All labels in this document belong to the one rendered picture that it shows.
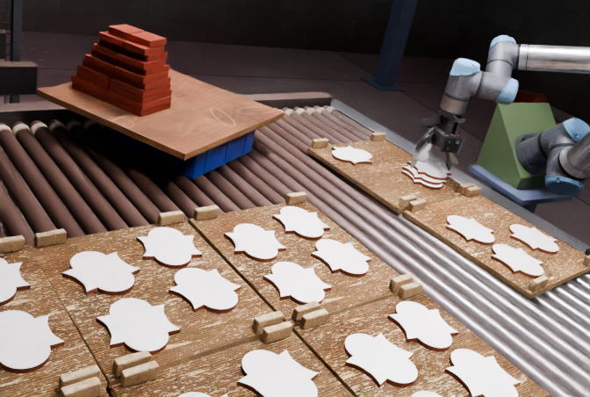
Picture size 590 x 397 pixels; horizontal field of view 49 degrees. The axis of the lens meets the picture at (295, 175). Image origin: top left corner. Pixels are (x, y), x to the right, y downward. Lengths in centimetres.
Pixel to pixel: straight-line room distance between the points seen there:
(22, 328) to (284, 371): 44
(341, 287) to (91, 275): 51
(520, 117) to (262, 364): 162
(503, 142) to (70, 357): 173
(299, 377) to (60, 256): 53
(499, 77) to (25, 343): 141
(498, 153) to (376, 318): 123
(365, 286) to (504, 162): 113
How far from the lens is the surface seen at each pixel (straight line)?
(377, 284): 144
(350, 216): 173
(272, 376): 112
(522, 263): 172
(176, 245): 140
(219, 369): 113
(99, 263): 132
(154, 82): 177
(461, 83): 193
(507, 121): 244
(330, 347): 123
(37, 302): 124
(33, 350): 113
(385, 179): 196
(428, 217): 180
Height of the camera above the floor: 169
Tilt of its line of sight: 24 degrees down
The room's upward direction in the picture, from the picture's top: 13 degrees clockwise
